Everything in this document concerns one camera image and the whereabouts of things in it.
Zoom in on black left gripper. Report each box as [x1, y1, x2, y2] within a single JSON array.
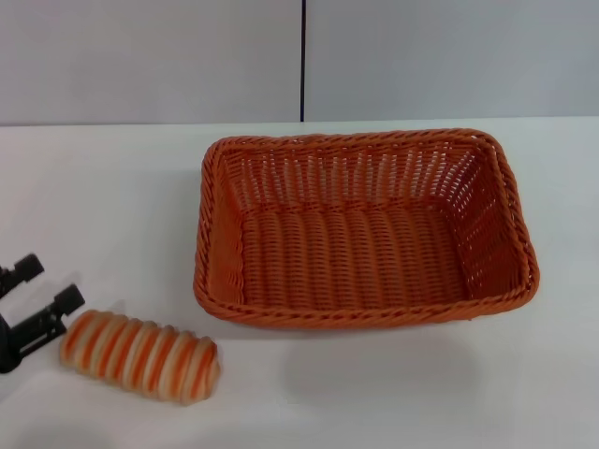
[[0, 253, 86, 376]]

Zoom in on striped orange bread roll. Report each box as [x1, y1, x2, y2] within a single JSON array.
[[58, 309, 222, 408]]

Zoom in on orange woven plastic basket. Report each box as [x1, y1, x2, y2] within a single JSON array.
[[192, 129, 540, 331]]

